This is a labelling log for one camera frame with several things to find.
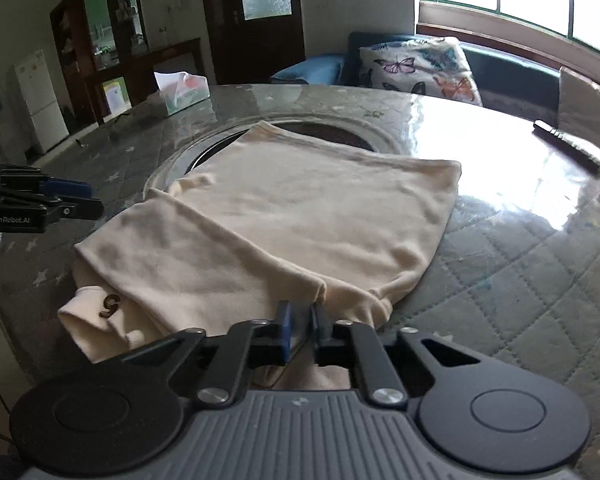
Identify white refrigerator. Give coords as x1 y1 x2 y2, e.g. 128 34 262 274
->
12 50 71 153

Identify low dark wooden sideboard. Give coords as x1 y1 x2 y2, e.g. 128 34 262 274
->
82 37 203 126

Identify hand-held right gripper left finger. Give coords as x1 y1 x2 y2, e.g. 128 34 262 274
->
92 301 293 408

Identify dark wooden display cabinet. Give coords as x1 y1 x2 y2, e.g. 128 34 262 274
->
50 0 148 126

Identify dark wooden glass-panel door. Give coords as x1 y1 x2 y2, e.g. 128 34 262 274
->
197 0 307 86

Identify cream sweatshirt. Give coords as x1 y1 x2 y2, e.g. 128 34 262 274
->
57 120 463 393

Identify light blue cushion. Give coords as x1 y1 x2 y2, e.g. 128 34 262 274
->
270 54 347 86

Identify plain beige pillow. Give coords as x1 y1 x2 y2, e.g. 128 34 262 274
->
557 66 600 161

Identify black remote control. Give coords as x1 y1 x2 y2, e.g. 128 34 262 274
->
532 120 600 173

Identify green tissue box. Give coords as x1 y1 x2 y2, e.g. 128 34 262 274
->
147 71 212 116

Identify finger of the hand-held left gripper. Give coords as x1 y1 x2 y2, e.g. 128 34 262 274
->
0 191 104 221
0 170 94 200

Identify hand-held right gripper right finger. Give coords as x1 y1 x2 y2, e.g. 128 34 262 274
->
310 304 511 408

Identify dark blue sofa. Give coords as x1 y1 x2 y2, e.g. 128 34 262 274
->
270 31 563 111

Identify green bordered board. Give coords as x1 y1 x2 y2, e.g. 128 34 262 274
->
100 76 132 115

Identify butterfly print pillow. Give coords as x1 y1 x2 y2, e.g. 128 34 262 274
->
358 36 483 107

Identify round glass turntable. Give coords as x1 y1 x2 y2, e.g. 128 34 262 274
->
142 112 401 196

